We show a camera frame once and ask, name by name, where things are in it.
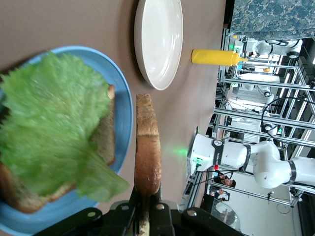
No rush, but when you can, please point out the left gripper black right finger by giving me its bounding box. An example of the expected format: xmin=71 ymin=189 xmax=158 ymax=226
xmin=147 ymin=184 xmax=247 ymax=236

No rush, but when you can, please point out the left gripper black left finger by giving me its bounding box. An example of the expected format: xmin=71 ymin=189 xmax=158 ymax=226
xmin=31 ymin=183 xmax=143 ymax=236

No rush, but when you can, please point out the brown bread slice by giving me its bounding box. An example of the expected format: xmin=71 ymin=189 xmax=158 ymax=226
xmin=0 ymin=85 xmax=116 ymax=214
xmin=134 ymin=93 xmax=162 ymax=197

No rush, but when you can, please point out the green lettuce leaf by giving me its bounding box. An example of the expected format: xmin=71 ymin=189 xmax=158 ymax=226
xmin=0 ymin=50 xmax=130 ymax=204

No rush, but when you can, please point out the yellow squeeze bottle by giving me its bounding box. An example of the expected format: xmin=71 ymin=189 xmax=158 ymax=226
xmin=191 ymin=48 xmax=249 ymax=66

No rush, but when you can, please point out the blue round plate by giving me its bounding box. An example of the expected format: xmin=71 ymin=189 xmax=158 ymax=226
xmin=0 ymin=45 xmax=134 ymax=236

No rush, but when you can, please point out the beige round plate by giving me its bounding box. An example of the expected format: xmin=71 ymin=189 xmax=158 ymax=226
xmin=134 ymin=0 xmax=184 ymax=91

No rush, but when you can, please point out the round glass table top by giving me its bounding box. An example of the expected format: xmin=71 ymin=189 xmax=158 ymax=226
xmin=211 ymin=196 xmax=241 ymax=233

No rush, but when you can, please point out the dark haired person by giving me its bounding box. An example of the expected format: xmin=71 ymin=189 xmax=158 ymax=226
xmin=213 ymin=172 xmax=237 ymax=199

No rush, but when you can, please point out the camouflage patterned cloth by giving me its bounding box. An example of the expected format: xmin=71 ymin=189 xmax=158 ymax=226
xmin=231 ymin=0 xmax=315 ymax=40

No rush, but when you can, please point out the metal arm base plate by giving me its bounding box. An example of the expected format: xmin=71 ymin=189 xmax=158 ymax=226
xmin=185 ymin=156 xmax=199 ymax=179

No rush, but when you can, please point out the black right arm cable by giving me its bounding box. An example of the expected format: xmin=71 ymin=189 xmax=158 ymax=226
xmin=260 ymin=97 xmax=315 ymax=142

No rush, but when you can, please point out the aluminium frame cage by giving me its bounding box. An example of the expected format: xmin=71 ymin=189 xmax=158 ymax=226
xmin=182 ymin=22 xmax=315 ymax=209

